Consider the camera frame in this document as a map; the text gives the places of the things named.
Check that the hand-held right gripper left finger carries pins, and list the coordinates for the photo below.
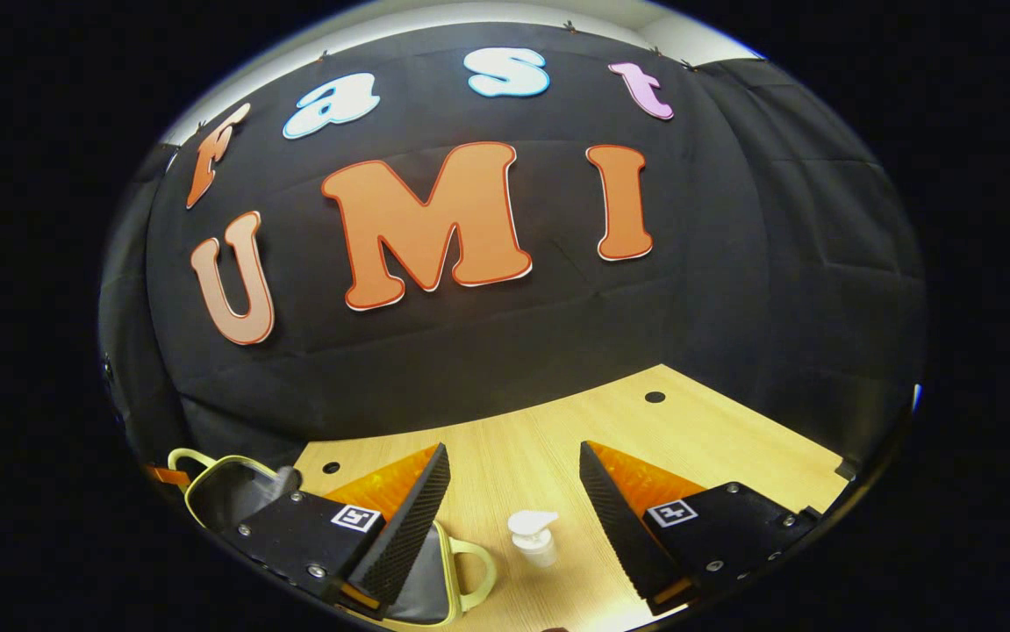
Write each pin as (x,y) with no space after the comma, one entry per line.
(408,527)

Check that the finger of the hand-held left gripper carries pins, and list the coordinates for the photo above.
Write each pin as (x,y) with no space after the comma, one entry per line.
(169,476)

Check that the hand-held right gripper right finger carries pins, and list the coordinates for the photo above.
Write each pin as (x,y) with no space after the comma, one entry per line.
(623,535)

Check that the white pump bottle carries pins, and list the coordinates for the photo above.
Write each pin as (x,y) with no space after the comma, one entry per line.
(535,544)

